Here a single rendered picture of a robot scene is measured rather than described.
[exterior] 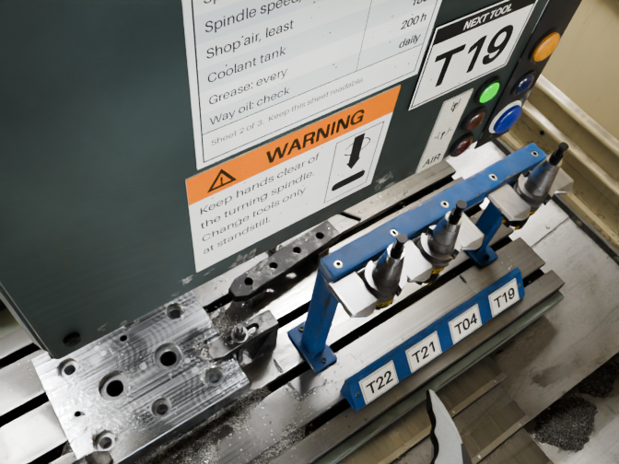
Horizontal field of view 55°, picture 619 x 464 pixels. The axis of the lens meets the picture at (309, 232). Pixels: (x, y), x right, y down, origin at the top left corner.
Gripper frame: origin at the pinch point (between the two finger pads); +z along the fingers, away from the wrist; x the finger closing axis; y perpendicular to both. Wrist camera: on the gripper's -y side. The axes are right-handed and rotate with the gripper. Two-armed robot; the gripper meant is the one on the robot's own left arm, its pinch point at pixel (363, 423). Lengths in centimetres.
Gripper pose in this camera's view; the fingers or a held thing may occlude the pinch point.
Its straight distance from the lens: 56.5
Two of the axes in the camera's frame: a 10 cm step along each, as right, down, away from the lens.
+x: 8.7, -3.7, 3.4
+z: -4.9, -7.6, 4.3
